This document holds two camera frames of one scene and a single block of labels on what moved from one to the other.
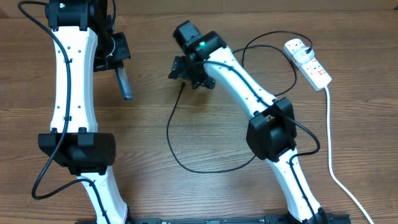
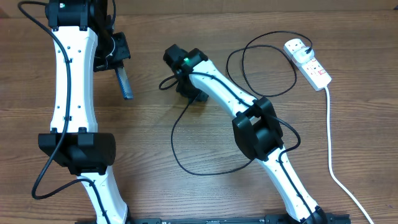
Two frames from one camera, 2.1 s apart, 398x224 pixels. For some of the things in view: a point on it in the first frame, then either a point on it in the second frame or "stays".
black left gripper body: (113, 51) stays
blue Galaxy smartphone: (124, 83) stays
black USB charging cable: (300, 34) → (185, 168)
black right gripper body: (185, 70) → (188, 91)
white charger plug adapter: (301, 56) stays
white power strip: (310, 70) stays
